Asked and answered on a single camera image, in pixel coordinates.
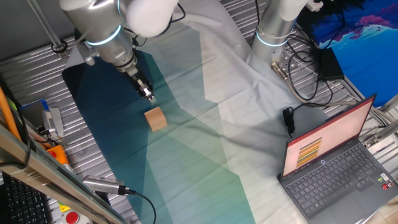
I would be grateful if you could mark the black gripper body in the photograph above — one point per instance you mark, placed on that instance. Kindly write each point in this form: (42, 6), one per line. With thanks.
(140, 82)

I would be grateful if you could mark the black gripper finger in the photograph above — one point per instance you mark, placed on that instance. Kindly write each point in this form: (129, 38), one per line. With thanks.
(145, 93)
(152, 95)

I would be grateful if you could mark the small wooden block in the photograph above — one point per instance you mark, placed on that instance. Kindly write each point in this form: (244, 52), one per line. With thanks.
(155, 119)

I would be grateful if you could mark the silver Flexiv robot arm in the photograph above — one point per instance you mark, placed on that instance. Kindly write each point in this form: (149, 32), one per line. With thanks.
(105, 25)

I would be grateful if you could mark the blue green white tablecloth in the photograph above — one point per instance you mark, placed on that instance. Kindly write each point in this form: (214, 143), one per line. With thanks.
(192, 149)

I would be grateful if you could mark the orange box red button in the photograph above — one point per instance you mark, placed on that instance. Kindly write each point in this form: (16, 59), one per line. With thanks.
(59, 155)

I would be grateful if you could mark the thin metal rod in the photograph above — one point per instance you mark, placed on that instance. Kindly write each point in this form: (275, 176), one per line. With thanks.
(46, 28)

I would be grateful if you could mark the orange tube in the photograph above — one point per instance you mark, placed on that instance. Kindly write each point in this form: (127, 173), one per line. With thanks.
(6, 112)

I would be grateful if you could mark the yellow box green button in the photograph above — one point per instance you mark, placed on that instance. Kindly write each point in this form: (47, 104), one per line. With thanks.
(63, 208)

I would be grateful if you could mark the grey box red button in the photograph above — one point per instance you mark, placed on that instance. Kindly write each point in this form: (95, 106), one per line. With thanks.
(72, 217)

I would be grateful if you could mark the black keyboard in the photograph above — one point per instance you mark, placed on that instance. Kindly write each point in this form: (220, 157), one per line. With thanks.
(21, 202)

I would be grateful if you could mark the black power brick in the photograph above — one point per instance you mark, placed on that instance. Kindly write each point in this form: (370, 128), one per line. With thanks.
(329, 63)

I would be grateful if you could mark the grey laptop computer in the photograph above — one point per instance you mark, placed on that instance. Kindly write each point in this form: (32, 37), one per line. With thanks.
(335, 180)

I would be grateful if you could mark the blue pink printed poster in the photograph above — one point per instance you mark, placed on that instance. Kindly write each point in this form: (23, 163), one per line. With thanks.
(367, 46)

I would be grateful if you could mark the aluminium corner profile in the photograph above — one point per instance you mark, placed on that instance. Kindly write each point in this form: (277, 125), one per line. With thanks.
(384, 130)

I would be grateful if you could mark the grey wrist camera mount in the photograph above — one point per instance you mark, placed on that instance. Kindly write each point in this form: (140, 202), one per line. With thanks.
(88, 56)

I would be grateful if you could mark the silver ribbed depth camera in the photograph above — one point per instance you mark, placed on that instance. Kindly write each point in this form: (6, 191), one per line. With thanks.
(99, 184)

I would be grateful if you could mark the aluminium frame bar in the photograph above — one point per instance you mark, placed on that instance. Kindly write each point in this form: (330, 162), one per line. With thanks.
(46, 169)

